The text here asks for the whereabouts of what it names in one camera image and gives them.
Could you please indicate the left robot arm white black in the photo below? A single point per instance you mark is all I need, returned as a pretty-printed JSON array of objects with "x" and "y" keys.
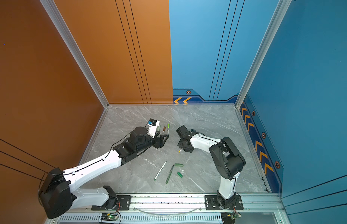
[{"x": 61, "y": 190}]

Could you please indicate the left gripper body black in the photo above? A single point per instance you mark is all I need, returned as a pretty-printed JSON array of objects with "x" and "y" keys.
[{"x": 154, "y": 142}]

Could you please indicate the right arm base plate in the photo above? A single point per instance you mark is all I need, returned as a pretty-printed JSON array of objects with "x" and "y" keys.
[{"x": 216, "y": 202}]

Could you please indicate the left aluminium corner post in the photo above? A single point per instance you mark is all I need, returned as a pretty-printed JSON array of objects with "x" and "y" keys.
[{"x": 65, "y": 33}]

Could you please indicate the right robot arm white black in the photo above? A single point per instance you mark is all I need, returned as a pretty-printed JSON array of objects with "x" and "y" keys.
[{"x": 228, "y": 161}]

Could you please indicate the right green circuit board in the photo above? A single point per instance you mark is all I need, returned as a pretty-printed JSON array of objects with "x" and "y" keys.
[{"x": 230, "y": 218}]

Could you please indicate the left green circuit board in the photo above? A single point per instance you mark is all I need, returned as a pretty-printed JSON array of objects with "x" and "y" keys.
[{"x": 110, "y": 218}]

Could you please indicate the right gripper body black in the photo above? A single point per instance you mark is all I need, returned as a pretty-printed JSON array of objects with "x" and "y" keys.
[{"x": 181, "y": 145}]

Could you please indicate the green circuit board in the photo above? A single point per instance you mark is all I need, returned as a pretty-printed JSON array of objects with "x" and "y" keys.
[
  {"x": 230, "y": 218},
  {"x": 110, "y": 218}
]

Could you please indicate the aluminium corner post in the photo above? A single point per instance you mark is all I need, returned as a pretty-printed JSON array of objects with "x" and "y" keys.
[
  {"x": 265, "y": 44},
  {"x": 65, "y": 33}
]

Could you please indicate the white pen green tip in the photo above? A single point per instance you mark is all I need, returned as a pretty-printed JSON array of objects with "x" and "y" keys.
[{"x": 160, "y": 170}]

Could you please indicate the right aluminium corner post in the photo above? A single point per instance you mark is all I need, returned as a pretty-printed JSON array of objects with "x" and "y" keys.
[{"x": 265, "y": 44}]

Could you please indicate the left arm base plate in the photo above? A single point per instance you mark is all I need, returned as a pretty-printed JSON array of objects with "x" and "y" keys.
[{"x": 123, "y": 202}]

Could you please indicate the aluminium front rail frame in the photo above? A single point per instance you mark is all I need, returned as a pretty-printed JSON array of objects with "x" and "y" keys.
[{"x": 183, "y": 208}]

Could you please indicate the dark green capped pen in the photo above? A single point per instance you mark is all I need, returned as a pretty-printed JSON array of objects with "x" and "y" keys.
[{"x": 171, "y": 170}]

